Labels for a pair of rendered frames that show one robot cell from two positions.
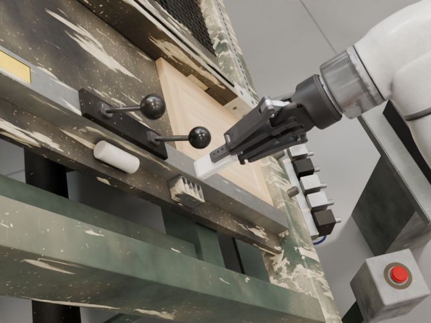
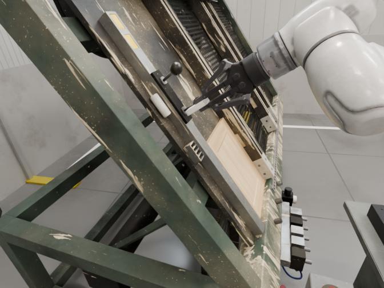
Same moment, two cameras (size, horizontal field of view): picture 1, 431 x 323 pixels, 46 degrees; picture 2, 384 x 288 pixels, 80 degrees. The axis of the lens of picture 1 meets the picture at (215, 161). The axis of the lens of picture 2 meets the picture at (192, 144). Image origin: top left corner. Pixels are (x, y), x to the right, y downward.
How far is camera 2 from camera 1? 0.57 m
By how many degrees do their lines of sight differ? 38
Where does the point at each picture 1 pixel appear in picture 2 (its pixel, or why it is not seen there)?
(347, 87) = (266, 44)
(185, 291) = (144, 154)
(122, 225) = not seen: hidden behind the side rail
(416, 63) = (308, 19)
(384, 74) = (288, 32)
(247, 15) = (307, 175)
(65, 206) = not seen: hidden behind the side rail
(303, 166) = (295, 220)
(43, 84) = (140, 54)
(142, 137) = (178, 105)
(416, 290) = not seen: outside the picture
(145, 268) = (125, 119)
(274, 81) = (311, 208)
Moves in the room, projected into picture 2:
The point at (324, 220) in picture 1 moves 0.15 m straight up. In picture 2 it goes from (296, 254) to (303, 228)
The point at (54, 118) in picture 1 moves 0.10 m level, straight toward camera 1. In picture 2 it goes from (139, 72) to (128, 79)
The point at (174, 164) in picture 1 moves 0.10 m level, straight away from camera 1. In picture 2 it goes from (191, 131) to (202, 120)
